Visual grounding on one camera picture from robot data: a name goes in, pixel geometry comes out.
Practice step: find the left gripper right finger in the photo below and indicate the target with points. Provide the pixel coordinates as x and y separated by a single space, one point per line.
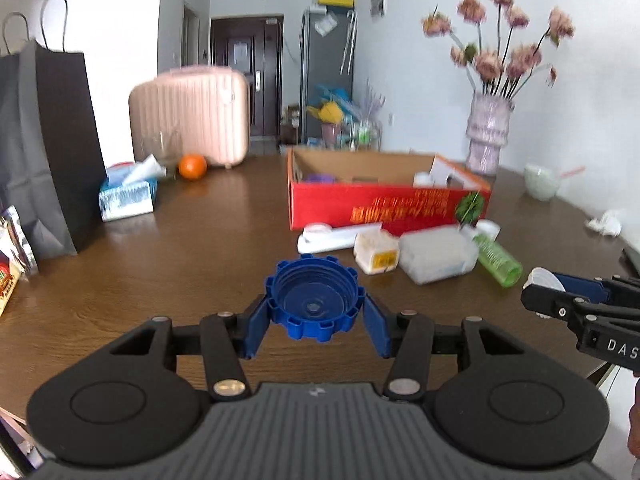
406 338

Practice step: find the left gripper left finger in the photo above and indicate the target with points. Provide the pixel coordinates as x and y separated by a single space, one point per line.
227 338

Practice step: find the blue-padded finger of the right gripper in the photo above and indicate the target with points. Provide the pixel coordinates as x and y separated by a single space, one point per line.
594 290

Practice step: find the white round lid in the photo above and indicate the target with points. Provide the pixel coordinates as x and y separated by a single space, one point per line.
545 295

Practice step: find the translucent white plastic box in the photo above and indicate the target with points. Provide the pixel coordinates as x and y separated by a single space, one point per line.
436 254

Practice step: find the small white yellow container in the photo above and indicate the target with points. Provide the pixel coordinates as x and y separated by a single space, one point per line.
376 252

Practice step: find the green spray bottle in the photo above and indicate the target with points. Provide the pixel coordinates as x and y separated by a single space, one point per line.
499 263

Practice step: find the blue gear-shaped lid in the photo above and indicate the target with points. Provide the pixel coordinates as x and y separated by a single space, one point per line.
314 297

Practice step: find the small white ribbed cap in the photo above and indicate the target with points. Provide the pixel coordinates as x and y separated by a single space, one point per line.
488 228

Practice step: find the white red handled scoop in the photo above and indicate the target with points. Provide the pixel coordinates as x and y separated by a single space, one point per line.
319 238

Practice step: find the person's right hand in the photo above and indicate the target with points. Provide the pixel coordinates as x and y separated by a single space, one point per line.
633 441

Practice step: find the crumpled white tissue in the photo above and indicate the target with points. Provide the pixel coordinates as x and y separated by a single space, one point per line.
607 225

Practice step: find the pale green bowl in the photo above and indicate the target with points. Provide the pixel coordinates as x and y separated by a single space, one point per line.
541 183

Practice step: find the pink spoon in bowl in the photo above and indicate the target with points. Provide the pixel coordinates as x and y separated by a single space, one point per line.
572 173

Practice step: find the red cardboard box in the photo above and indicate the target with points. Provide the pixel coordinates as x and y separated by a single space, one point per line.
403 191

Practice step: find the orange fruit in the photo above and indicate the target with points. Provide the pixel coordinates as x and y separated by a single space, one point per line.
192 167

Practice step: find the blue tissue pack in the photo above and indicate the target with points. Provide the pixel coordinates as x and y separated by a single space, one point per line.
130 189

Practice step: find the pink ceramic vase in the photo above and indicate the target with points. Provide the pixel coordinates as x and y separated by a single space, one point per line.
488 131

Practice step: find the clear drinking glass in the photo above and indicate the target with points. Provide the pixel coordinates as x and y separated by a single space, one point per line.
166 147

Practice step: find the snack packets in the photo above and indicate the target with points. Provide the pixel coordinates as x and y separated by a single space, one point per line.
18 260

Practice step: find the storage cart with clutter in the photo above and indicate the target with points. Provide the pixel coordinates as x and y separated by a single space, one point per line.
336 123

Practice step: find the pink suitcase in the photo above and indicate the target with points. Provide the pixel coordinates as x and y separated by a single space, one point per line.
207 106

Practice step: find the dried pink flowers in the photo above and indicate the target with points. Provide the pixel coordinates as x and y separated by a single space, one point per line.
501 69

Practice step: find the black paper bag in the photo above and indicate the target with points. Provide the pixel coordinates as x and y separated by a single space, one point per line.
52 166

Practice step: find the dark entrance door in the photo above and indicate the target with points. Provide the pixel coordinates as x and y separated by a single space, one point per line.
252 46

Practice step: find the grey refrigerator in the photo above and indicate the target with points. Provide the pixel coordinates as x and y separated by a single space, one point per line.
326 49

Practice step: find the yellow box on refrigerator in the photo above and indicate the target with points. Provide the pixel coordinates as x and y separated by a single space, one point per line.
347 4

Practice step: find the wall picture frame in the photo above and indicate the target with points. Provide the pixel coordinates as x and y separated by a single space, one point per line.
377 8

